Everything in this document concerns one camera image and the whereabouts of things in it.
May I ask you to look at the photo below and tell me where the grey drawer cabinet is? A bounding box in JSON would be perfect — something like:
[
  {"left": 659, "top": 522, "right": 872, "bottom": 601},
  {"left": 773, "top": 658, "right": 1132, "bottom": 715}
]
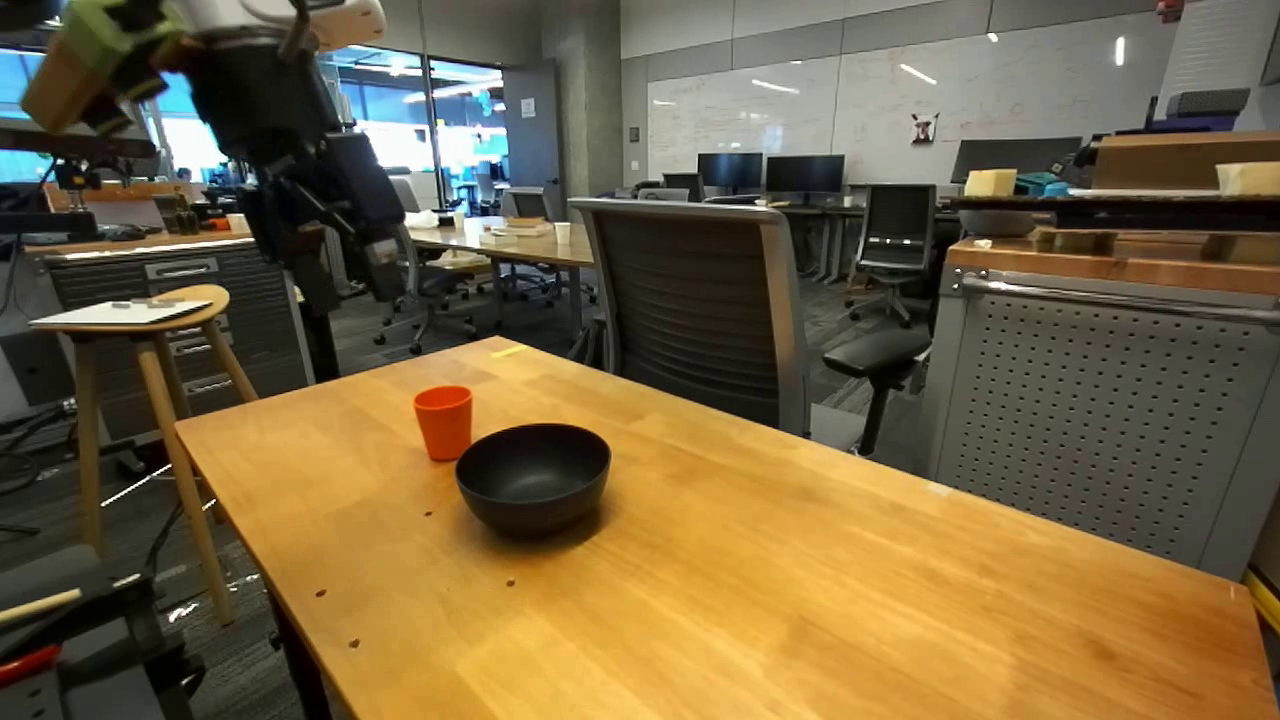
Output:
[{"left": 24, "top": 233, "right": 321, "bottom": 443}]

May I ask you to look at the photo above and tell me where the grey mesh office chair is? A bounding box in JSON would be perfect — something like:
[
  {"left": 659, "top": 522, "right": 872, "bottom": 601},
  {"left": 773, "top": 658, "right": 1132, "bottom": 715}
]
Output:
[{"left": 567, "top": 195, "right": 813, "bottom": 438}]

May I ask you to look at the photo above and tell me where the wide black monitor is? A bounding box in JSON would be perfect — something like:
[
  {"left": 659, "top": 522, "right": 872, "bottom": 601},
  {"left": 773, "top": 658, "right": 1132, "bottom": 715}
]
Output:
[{"left": 948, "top": 134, "right": 1086, "bottom": 187}]

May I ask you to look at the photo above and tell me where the brown wooden box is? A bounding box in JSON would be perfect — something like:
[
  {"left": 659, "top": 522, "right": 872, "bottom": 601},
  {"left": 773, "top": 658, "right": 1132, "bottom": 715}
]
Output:
[{"left": 1093, "top": 126, "right": 1280, "bottom": 192}]

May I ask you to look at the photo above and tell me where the black office chair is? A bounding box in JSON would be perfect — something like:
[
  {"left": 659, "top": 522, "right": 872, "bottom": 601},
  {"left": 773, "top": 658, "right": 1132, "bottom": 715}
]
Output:
[{"left": 846, "top": 180, "right": 940, "bottom": 328}]

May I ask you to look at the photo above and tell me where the black computer monitor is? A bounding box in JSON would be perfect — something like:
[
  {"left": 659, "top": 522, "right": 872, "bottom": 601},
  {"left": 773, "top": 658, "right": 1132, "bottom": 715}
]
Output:
[
  {"left": 694, "top": 147, "right": 769, "bottom": 203},
  {"left": 765, "top": 153, "right": 846, "bottom": 203}
]

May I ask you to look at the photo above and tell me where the grey perforated metal panel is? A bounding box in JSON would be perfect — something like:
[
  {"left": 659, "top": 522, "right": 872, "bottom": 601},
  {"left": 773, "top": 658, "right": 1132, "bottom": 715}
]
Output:
[{"left": 923, "top": 265, "right": 1280, "bottom": 579}]

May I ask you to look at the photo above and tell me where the cream foam slab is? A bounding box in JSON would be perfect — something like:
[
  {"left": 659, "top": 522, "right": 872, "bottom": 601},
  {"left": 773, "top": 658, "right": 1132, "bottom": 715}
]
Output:
[{"left": 1211, "top": 158, "right": 1280, "bottom": 201}]

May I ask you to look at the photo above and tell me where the wooden shelf top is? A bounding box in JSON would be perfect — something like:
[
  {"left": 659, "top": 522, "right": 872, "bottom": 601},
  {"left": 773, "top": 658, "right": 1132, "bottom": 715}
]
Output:
[{"left": 944, "top": 228, "right": 1280, "bottom": 300}]

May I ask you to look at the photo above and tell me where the red handled clamp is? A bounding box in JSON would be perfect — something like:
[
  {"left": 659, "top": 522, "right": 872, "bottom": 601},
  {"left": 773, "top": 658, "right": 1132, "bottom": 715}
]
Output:
[{"left": 0, "top": 641, "right": 69, "bottom": 690}]

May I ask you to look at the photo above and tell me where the white paper sheet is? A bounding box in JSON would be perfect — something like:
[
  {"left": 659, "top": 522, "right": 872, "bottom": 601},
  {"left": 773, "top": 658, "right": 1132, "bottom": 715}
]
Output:
[{"left": 27, "top": 291, "right": 215, "bottom": 334}]

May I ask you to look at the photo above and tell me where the wooden stool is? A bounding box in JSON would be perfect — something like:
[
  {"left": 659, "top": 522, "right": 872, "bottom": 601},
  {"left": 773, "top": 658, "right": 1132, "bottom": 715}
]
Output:
[{"left": 27, "top": 278, "right": 258, "bottom": 632}]

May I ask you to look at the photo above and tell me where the black bowl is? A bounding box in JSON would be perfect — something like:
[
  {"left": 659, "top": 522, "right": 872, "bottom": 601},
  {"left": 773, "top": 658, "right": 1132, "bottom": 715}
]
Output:
[{"left": 453, "top": 419, "right": 615, "bottom": 543}]

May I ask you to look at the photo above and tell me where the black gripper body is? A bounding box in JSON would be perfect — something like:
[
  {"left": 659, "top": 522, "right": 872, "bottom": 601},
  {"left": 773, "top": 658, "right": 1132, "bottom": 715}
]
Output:
[{"left": 181, "top": 45, "right": 357, "bottom": 174}]

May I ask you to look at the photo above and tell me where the orange plastic cup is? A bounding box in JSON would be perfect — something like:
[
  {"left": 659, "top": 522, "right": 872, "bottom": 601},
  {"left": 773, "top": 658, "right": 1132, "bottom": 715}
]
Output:
[{"left": 412, "top": 383, "right": 475, "bottom": 468}]

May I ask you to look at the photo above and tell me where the wrist camera with wooden mount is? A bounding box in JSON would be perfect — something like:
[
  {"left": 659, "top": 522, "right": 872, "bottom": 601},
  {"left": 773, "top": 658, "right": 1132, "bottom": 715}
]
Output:
[{"left": 17, "top": 0, "right": 187, "bottom": 134}]

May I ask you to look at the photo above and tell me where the small yellow foam block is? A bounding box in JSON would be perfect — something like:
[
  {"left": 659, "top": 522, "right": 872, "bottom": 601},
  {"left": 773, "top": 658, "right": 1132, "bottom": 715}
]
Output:
[{"left": 958, "top": 164, "right": 1019, "bottom": 203}]

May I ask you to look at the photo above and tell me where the long wooden desk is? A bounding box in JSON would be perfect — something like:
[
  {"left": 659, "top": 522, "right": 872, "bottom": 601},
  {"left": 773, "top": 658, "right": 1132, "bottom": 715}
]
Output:
[{"left": 401, "top": 211, "right": 600, "bottom": 271}]

